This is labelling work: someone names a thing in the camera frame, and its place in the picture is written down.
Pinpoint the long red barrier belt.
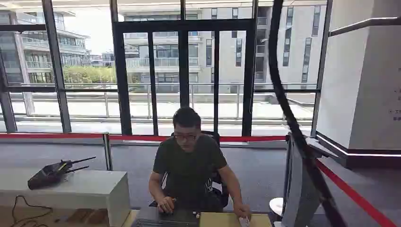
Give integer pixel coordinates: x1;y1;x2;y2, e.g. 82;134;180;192
108;135;287;142

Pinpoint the person's right hand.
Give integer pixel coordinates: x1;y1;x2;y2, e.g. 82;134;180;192
157;196;177;215

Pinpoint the silver stanchion post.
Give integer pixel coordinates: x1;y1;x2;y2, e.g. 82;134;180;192
103;132;113;171

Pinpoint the black office chair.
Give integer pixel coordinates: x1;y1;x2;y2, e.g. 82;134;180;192
149;131;230;208

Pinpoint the round white stanchion base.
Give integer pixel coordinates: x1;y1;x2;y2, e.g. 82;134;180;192
269;197;285;218

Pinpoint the slanting red barrier belt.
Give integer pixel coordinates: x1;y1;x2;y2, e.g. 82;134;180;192
314;158;399;227

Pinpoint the outdoor metal railing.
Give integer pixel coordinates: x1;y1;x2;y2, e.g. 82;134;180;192
9;82;318;120

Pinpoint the short red barrier belt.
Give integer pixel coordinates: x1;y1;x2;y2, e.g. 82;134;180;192
0;133;105;140

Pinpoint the black router with antennas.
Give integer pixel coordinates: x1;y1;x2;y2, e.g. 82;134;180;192
27;157;97;191

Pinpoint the seated person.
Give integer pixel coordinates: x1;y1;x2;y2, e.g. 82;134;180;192
148;107;252;220

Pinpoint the person's left hand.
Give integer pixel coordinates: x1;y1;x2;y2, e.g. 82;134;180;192
233;203;252;220

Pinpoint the dark laptop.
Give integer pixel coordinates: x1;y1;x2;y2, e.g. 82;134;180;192
131;207;201;227

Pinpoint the thin black floor cable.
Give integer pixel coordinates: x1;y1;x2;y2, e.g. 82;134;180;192
11;195;54;227

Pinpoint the grey kiosk stand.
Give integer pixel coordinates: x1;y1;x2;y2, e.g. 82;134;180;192
281;132;340;227

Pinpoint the white bench cabinet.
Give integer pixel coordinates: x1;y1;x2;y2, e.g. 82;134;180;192
0;169;131;227

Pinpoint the grey wall handrail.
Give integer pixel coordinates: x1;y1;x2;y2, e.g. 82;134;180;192
328;17;401;37

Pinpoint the black glass door frame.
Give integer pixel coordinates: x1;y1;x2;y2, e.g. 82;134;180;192
112;18;258;137

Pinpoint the thick black hanging cable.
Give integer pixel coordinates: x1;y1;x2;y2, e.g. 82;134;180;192
268;0;347;227

